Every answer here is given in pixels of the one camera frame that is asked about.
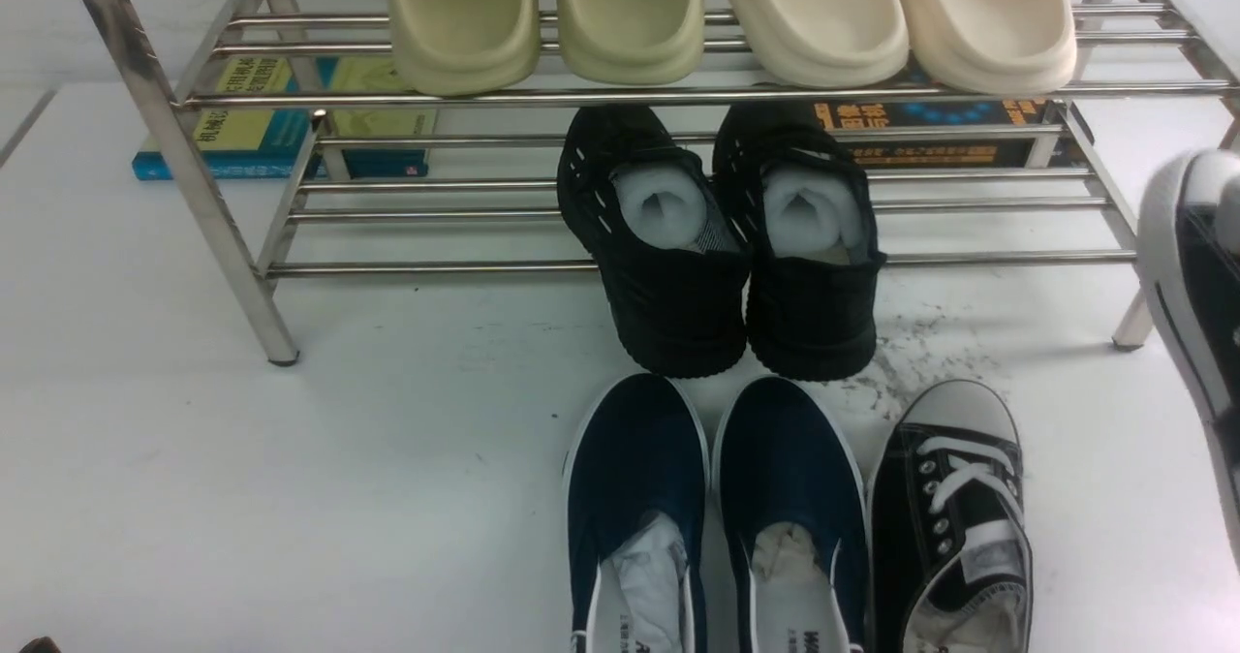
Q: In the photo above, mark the black canvas sneaker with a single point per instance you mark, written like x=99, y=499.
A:
x=1187, y=263
x=952, y=565

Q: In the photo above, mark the stainless steel shoe rack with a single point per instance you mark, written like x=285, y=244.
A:
x=254, y=56

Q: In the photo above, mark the black mesh shoe left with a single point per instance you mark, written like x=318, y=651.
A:
x=673, y=265

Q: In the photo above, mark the black mesh shoe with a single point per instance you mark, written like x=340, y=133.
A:
x=805, y=206
x=673, y=265

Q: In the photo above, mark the navy slip-on shoe left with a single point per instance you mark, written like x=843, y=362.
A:
x=635, y=480

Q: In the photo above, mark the navy slip-on shoe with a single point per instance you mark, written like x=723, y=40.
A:
x=635, y=480
x=791, y=500

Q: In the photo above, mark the black mesh shoe right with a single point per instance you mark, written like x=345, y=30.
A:
x=805, y=206

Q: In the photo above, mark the navy slip-on shoe right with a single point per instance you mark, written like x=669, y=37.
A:
x=791, y=500

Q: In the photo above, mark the olive green slipper right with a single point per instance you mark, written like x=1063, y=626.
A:
x=631, y=42

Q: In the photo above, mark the olive green slipper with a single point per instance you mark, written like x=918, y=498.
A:
x=631, y=42
x=455, y=48

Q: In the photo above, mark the olive green slipper left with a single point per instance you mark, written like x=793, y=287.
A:
x=455, y=48

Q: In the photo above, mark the cream slipper left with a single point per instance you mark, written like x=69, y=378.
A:
x=826, y=44

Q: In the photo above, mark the cream slipper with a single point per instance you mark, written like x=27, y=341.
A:
x=826, y=44
x=1006, y=48

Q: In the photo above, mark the black orange book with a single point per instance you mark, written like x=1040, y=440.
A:
x=930, y=139

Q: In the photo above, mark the blue yellow book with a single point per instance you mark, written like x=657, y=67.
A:
x=263, y=143

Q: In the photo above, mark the cream slipper right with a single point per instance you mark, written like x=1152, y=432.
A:
x=1006, y=48

